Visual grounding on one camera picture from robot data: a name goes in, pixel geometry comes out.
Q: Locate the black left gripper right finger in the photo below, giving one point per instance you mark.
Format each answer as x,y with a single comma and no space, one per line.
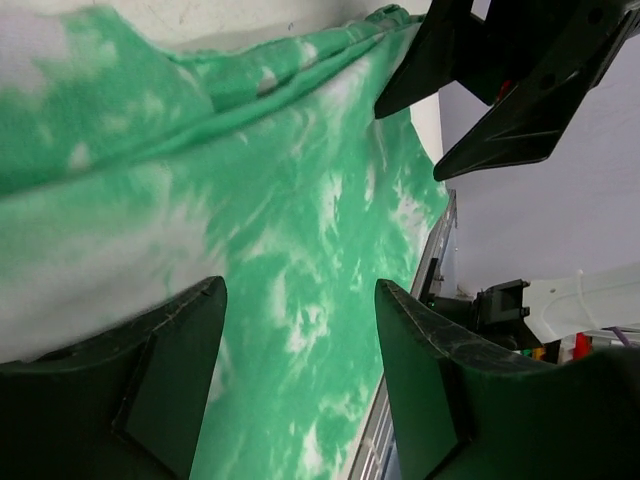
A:
520,418

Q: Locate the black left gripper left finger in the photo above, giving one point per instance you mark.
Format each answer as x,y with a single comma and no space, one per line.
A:
126,404

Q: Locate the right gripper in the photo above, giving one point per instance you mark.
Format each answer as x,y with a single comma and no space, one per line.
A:
553,43

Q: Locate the green tie-dye trousers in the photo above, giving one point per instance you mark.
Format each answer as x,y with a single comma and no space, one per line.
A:
130,172

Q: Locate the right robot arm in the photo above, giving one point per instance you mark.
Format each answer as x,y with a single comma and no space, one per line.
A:
547,180

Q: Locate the aluminium rail frame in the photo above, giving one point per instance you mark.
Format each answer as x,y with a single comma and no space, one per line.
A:
409,431

